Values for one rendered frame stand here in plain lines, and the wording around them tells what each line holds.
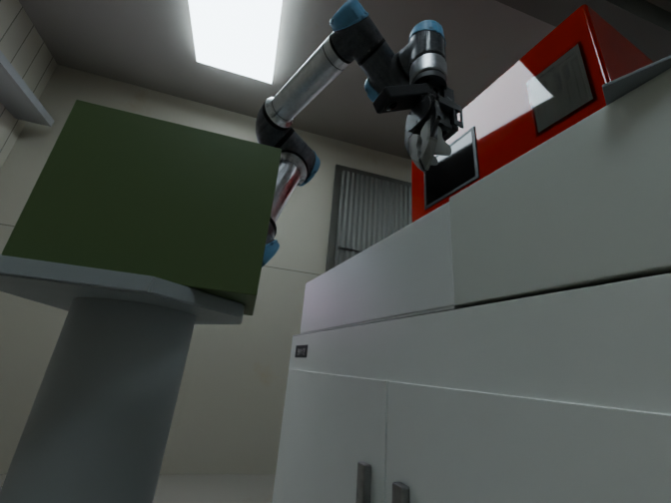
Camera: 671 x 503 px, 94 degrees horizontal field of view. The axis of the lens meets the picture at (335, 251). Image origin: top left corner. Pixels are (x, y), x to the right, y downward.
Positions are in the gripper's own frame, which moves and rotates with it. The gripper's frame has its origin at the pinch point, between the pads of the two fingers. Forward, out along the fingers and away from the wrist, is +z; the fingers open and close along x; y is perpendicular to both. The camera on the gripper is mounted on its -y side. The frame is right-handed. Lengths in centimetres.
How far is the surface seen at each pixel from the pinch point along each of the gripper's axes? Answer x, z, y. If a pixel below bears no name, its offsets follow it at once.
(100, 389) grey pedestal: 11, 40, -39
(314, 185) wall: 219, -133, 51
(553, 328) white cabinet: -20.6, 31.3, -4.1
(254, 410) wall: 224, 69, 27
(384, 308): 4.7, 26.3, -4.1
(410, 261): -1.9, 20.2, -4.1
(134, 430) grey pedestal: 12, 45, -35
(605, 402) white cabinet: -23.3, 36.5, -4.1
